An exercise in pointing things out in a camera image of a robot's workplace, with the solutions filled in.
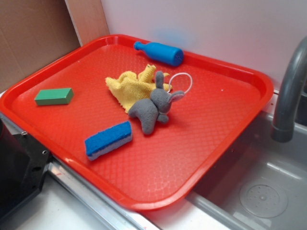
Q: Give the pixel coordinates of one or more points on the blue plastic bottle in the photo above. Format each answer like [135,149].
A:
[159,52]

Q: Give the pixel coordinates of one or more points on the brown cardboard panel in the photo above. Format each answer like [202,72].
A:
[34,33]

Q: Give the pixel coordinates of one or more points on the green wooden block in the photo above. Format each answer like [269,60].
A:
[54,96]

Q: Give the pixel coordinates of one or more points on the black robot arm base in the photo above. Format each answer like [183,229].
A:
[23,164]

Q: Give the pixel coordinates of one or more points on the grey toy sink basin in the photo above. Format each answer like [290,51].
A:
[258,183]

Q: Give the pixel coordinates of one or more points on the grey faucet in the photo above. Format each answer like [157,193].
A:
[291,106]

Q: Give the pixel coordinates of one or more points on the yellow cloth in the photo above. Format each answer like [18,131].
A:
[130,87]

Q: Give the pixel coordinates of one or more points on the grey plush elephant toy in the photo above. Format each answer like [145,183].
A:
[155,109]

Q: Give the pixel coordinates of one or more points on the red plastic tray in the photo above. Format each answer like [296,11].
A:
[150,172]

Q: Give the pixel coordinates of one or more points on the blue sponge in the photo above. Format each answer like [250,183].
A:
[108,140]

